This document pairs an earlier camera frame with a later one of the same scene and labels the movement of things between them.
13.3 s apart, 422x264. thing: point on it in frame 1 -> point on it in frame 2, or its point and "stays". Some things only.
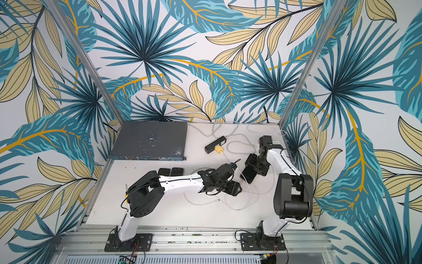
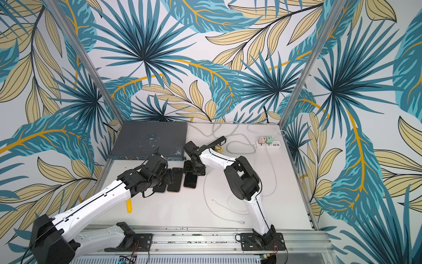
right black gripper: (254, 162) -> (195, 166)
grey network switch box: (151, 140) stays
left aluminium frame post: (59, 13) stays
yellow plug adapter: (218, 149) stays
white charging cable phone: (198, 204) -> (236, 221)
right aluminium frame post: (336, 11) stays
